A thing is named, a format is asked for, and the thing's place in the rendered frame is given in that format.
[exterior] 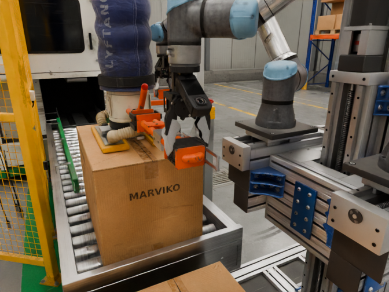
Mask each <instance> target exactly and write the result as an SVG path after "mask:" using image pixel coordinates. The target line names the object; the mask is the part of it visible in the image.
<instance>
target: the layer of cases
mask: <svg viewBox="0 0 389 292"><path fill-rule="evenodd" d="M137 292H246V291H245V290H244V289H243V288H242V287H241V286H240V284H239V283H238V282H237V280H236V279H235V278H234V277H233V276H232V275H231V274H230V272H229V271H228V270H227V269H226V268H225V267H224V265H223V264H222V263H221V262H220V261H218V262H216V263H213V264H211V265H207V266H206V267H202V268H200V269H197V270H195V271H191V272H189V273H186V274H184V275H181V276H178V277H176V278H172V279H170V280H167V281H165V282H161V283H159V284H156V285H154V286H150V287H148V288H145V289H143V290H140V291H137Z"/></svg>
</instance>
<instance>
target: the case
mask: <svg viewBox="0 0 389 292"><path fill-rule="evenodd" d="M92 126H98V124H96V125H86V126H77V127H76V129H77V134H78V143H79V150H80V159H81V164H82V172H83V181H84V186H85V194H86V200H87V204H88V207H89V212H90V216H91V220H92V223H93V228H94V231H95V235H96V239H97V243H98V248H99V251H100V255H101V259H102V263H103V266H106V265H109V264H113V263H116V262H119V261H123V260H126V259H128V258H132V257H135V256H138V255H141V254H145V253H148V252H150V251H154V250H157V249H161V248H164V247H167V246H170V245H173V244H176V243H179V242H183V241H186V240H189V239H193V238H196V237H198V236H202V235H203V165H202V166H196V167H190V168H185V169H179V170H176V169H175V166H174V165H173V164H172V163H171V162H170V161H169V160H168V159H165V158H164V151H161V150H159V149H158V147H156V146H152V145H151V144H150V143H149V142H148V141H147V140H146V139H141V140H137V139H136V138H125V139H124V140H125V141H126V142H127V144H128V145H129V147H130V149H129V150H125V151H116V152H109V153H102V150H101V148H100V146H99V145H98V142H97V140H96V138H95V136H94V134H93V132H92V131H91V127H92Z"/></svg>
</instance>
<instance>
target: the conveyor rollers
mask: <svg viewBox="0 0 389 292"><path fill-rule="evenodd" d="M63 131H64V134H65V138H66V140H67V144H68V147H69V151H70V153H71V157H72V160H73V163H74V166H75V170H76V173H77V176H78V180H79V188H80V192H78V193H74V189H73V186H72V181H71V177H70V174H69V170H68V165H64V166H59V170H60V175H61V180H62V186H63V192H64V199H65V201H66V204H65V206H67V214H68V218H69V221H68V223H69V224H70V227H71V231H70V233H71V234H72V240H73V242H72V245H73V246H74V249H76V250H75V255H74V257H75V258H76V262H81V261H84V260H88V259H91V258H94V257H98V256H100V251H99V248H98V244H95V243H97V239H96V235H95V231H94V228H93V223H92V220H91V216H90V212H89V207H88V204H87V200H86V194H85V186H84V181H83V172H82V164H81V159H80V150H79V143H78V134H77V129H76V127H72V128H66V129H63ZM53 135H54V137H53V138H54V139H59V138H61V137H60V134H59V131H58V129H56V130H53ZM54 143H55V147H56V154H57V157H58V159H57V161H58V164H60V163H66V162H67V161H66V158H65V153H64V149H63V145H62V142H61V140H57V141H55V142H54ZM206 223H207V219H206V217H205V215H203V225H205V224H206ZM215 231H216V227H215V225H214V224H209V225H205V226H203V235H205V234H208V233H211V232H215ZM91 244H93V245H91ZM89 245H91V246H89ZM85 246H87V247H85ZM81 247H83V248H81ZM79 248H80V249H79ZM77 266H78V269H77V273H79V274H80V273H84V272H87V271H91V270H94V269H97V268H101V267H103V263H102V259H101V257H98V258H95V259H92V260H89V261H85V262H81V263H79V264H77Z"/></svg>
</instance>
